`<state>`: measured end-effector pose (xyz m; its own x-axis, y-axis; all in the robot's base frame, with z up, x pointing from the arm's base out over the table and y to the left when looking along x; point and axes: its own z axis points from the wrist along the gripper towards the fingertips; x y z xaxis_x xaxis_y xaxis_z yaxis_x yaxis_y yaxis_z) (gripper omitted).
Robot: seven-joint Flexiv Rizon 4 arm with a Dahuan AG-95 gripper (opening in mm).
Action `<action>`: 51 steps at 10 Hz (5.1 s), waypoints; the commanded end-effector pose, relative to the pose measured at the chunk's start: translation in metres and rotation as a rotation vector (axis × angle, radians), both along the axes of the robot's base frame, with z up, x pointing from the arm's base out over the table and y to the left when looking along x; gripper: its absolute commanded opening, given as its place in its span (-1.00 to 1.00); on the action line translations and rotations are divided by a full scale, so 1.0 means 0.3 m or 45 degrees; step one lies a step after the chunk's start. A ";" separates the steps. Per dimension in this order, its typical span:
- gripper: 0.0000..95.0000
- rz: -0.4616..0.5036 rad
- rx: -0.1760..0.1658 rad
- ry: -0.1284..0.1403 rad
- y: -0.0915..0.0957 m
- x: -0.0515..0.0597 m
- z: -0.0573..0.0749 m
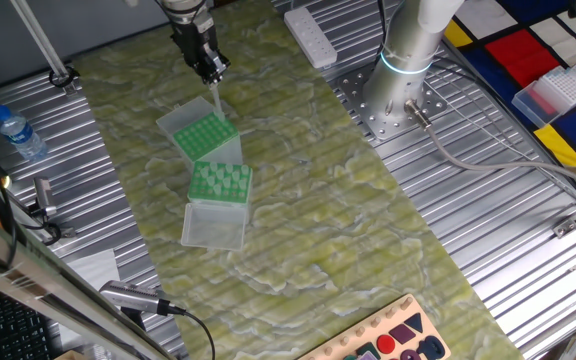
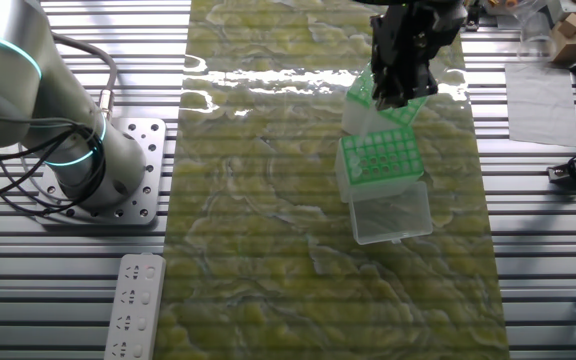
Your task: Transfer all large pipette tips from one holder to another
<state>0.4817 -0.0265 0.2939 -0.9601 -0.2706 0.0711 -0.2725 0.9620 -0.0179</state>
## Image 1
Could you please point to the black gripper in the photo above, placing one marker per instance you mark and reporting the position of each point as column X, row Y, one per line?
column 195, row 42

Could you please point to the clear tip box green rack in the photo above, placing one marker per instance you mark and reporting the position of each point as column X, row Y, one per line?
column 183, row 120
column 213, row 232

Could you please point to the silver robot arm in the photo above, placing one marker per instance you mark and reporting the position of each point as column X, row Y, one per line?
column 403, row 45

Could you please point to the white power strip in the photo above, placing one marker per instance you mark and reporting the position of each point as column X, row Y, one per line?
column 310, row 37

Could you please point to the black pole base clamp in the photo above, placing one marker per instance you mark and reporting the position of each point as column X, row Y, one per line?
column 63, row 77

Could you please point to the slanted aluminium pole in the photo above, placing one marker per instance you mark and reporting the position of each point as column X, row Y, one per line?
column 40, row 40

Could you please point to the green marble pattern mat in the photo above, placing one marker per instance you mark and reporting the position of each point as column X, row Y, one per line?
column 318, row 225

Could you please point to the clear water bottle blue cap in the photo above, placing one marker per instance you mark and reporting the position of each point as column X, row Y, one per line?
column 20, row 135

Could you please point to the white paper sheet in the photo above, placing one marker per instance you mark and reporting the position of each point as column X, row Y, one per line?
column 95, row 270

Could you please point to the colour block patterned mat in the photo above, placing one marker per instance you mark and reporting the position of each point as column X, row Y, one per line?
column 523, row 60

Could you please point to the teal puzzle piece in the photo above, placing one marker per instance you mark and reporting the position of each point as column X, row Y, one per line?
column 367, row 349

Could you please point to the small brown cardboard box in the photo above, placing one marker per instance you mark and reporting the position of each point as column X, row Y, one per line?
column 70, row 356

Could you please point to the navy triangle puzzle piece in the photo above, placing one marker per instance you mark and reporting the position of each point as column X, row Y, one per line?
column 415, row 322

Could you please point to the red circle puzzle piece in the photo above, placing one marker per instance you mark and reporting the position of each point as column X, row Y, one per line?
column 386, row 344

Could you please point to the purple square puzzle piece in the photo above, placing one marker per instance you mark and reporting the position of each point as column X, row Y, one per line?
column 402, row 334

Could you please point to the lilac puzzle piece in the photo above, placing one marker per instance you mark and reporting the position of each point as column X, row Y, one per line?
column 369, row 357

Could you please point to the black keyboard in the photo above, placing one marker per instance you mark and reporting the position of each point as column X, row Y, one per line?
column 8, row 330

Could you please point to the wooden shape puzzle board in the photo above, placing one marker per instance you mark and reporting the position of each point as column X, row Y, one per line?
column 435, row 331

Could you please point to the blue rounded puzzle piece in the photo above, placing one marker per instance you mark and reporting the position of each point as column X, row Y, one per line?
column 422, row 345

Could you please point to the magenta round puzzle piece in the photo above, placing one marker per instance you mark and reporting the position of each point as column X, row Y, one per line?
column 410, row 356

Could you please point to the clear box white tip rack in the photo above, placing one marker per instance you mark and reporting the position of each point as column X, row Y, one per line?
column 564, row 87

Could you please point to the silver camera on black clamp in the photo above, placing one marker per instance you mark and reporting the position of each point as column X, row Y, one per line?
column 44, row 195

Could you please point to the silver depth camera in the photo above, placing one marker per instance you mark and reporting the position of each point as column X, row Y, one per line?
column 130, row 296

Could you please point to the aluminium frame beam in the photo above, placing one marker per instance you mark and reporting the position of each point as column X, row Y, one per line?
column 28, row 272

